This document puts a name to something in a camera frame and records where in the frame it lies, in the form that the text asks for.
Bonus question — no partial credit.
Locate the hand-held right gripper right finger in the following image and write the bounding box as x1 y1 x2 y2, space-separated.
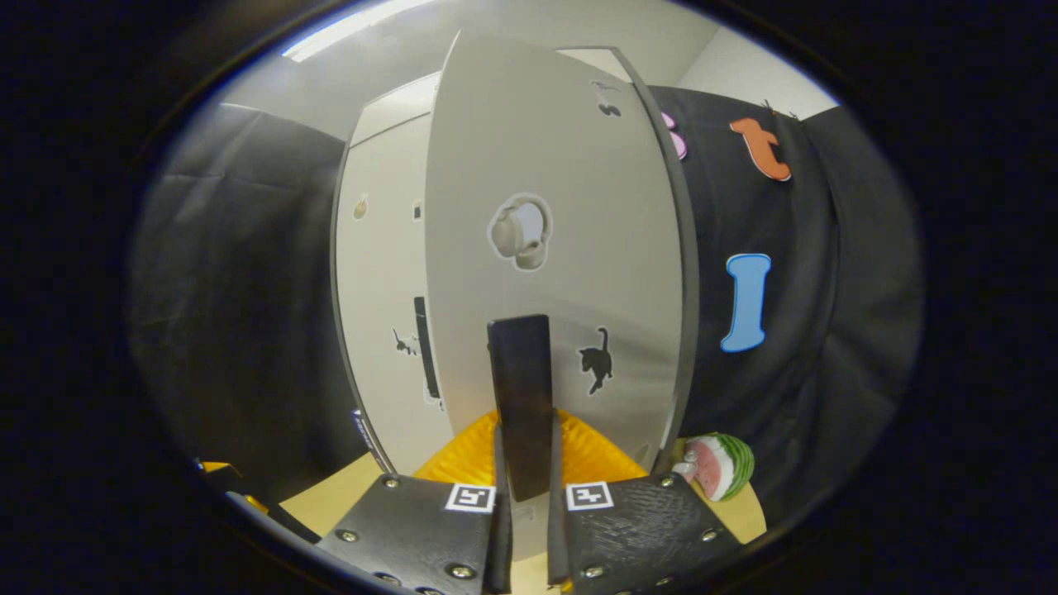
546 409 745 595

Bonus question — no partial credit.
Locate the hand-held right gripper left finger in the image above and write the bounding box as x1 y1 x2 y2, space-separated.
318 411 513 595

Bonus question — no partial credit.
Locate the black door handle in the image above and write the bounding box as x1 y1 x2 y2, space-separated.
413 296 441 400
487 314 556 502

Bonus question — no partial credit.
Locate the white double-door shoe cabinet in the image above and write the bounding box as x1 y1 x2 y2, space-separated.
329 45 641 478

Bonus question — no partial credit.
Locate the camera sticker shoe cabinet door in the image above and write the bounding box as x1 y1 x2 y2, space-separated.
335 112 455 476

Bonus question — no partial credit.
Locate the headphone sticker shoe cabinet door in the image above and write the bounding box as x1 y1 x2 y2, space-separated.
424 31 702 563

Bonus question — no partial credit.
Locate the dark blue book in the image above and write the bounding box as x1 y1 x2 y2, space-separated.
350 408 396 474

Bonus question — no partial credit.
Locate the watermelon slice toy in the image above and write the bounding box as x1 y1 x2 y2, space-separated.
683 432 755 502

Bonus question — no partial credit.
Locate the black backdrop cloth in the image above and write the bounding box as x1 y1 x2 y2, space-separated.
128 83 925 530

